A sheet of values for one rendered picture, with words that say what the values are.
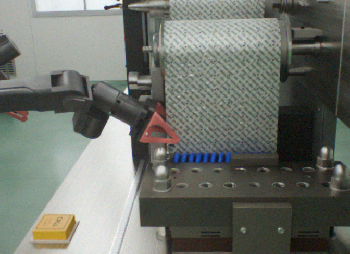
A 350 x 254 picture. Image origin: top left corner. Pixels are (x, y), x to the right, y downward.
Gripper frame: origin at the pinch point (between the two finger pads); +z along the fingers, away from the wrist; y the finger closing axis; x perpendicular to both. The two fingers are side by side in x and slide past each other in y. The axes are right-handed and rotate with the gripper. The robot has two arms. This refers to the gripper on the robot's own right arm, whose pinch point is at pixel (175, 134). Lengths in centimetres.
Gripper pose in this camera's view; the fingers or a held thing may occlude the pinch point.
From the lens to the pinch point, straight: 94.8
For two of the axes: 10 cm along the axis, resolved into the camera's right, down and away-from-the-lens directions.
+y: -0.5, 3.0, -9.5
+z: 8.8, 4.6, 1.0
